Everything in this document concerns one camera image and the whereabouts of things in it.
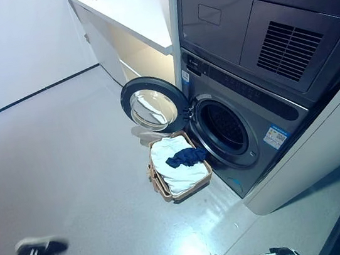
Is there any white cloth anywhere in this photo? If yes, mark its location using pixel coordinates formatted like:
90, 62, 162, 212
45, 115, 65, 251
148, 131, 213, 198

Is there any white appliance enclosure cabinet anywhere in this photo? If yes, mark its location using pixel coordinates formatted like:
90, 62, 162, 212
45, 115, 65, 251
163, 0, 340, 225

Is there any white counter cabinet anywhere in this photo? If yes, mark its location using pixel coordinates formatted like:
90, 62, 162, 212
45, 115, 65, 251
65, 0, 181, 94

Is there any dark blue garment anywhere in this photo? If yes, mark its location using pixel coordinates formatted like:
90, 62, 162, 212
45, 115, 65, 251
164, 146, 210, 171

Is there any wicker laundry basket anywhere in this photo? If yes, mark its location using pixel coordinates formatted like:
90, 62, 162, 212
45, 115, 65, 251
142, 127, 217, 207

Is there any grey stacked dryer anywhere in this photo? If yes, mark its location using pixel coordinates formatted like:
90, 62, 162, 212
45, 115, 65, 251
173, 0, 340, 121

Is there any blue white energy sticker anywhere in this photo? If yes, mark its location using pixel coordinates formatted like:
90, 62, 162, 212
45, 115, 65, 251
261, 121, 292, 152

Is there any small blue label sticker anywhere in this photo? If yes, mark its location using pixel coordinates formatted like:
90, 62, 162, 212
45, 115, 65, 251
181, 69, 193, 86

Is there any grey front-load washing machine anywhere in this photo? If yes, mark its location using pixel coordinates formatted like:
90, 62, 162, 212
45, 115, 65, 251
174, 30, 321, 206

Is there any round washing machine door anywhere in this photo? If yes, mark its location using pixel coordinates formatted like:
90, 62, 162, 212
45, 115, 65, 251
117, 70, 197, 140

